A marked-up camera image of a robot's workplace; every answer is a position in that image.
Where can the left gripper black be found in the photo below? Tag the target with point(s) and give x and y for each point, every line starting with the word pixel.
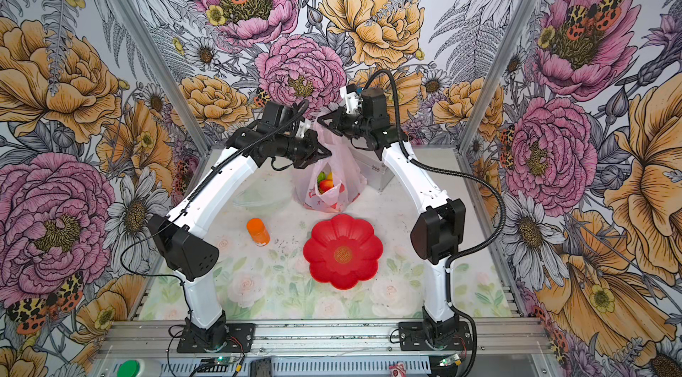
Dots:
pixel 314 152

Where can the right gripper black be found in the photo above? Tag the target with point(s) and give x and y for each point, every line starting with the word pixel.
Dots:
pixel 339 114

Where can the red yellow peach toy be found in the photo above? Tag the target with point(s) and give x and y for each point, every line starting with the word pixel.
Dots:
pixel 325 185

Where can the pink plastic bag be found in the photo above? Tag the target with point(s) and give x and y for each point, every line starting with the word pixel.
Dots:
pixel 341 167

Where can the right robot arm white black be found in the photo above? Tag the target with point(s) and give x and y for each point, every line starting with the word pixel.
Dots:
pixel 439 229

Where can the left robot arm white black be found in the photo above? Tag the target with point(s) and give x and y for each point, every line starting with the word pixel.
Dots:
pixel 181 234

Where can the silver metal case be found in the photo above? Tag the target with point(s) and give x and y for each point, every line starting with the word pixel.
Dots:
pixel 378 175

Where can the orange plastic bottle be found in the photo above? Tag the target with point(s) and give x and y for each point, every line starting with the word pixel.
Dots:
pixel 258 232

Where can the red flower-shaped plate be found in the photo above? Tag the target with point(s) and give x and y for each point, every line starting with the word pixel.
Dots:
pixel 343 251

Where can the green round button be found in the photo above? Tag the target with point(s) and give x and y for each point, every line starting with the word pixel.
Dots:
pixel 130 368

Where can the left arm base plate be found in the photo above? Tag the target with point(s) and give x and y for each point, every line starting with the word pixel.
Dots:
pixel 234 337

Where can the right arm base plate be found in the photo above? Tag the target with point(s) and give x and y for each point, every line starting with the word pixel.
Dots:
pixel 416 336

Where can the aluminium rail frame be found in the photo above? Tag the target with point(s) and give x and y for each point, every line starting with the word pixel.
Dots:
pixel 362 347

